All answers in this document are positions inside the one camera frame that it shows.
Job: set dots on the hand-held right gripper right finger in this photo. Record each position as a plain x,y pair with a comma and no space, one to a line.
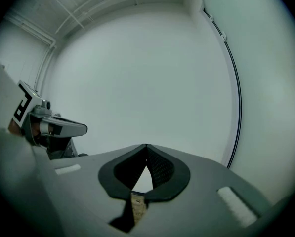
199,201

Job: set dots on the white ceiling pipe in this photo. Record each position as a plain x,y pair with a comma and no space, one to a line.
63,23

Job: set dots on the person's left forearm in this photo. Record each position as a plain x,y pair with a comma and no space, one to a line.
11,169

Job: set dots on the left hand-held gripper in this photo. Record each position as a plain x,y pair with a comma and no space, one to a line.
21,102

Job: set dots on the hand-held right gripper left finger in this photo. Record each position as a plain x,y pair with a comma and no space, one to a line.
88,194

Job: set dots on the white wall pipe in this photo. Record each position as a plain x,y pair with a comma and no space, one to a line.
33,32
42,68

